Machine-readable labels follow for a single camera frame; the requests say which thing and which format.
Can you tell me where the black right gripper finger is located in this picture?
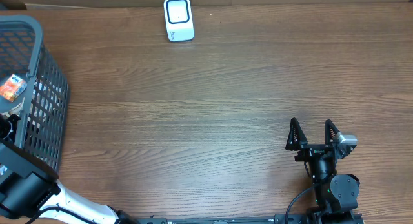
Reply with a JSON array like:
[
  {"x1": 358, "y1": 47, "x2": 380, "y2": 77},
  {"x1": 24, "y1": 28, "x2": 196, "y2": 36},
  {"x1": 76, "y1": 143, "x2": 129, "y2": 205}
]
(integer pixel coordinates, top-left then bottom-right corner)
[
  {"x1": 285, "y1": 117, "x2": 308, "y2": 151},
  {"x1": 325, "y1": 119, "x2": 339, "y2": 145}
]

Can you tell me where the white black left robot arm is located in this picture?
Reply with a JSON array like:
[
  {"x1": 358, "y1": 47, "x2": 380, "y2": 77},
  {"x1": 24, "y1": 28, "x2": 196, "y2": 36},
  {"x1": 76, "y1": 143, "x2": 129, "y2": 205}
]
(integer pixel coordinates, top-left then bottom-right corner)
[{"x1": 1, "y1": 115, "x2": 137, "y2": 224}]

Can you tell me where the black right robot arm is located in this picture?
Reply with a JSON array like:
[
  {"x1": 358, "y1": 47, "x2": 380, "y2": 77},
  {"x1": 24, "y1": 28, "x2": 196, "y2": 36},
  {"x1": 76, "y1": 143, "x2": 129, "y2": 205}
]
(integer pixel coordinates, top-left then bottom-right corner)
[{"x1": 284, "y1": 117, "x2": 364, "y2": 224}]

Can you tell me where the white barcode scanner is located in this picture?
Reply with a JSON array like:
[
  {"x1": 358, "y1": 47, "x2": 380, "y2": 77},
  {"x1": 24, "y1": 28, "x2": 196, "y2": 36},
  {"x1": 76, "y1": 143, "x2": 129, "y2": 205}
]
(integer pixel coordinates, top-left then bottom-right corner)
[{"x1": 163, "y1": 0, "x2": 194, "y2": 42}]

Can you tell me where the orange juice carton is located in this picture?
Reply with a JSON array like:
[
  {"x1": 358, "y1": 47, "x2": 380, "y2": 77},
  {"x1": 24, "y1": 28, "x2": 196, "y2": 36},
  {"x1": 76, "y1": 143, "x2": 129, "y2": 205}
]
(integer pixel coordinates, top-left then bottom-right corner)
[{"x1": 1, "y1": 74, "x2": 28, "y2": 102}]

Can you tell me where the grey plastic mesh basket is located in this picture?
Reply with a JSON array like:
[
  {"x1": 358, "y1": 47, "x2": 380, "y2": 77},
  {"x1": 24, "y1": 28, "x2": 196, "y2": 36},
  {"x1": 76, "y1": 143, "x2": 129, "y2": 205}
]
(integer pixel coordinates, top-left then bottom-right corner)
[{"x1": 1, "y1": 15, "x2": 70, "y2": 171}]

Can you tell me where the black cable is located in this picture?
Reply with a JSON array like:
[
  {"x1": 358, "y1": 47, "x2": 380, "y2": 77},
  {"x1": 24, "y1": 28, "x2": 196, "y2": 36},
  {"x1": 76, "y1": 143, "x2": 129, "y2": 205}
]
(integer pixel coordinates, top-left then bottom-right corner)
[{"x1": 284, "y1": 183, "x2": 319, "y2": 224}]

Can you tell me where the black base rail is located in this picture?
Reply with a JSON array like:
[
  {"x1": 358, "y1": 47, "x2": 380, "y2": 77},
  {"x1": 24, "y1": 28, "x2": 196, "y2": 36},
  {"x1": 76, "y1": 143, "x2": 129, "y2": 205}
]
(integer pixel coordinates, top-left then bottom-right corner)
[{"x1": 137, "y1": 214, "x2": 310, "y2": 224}]

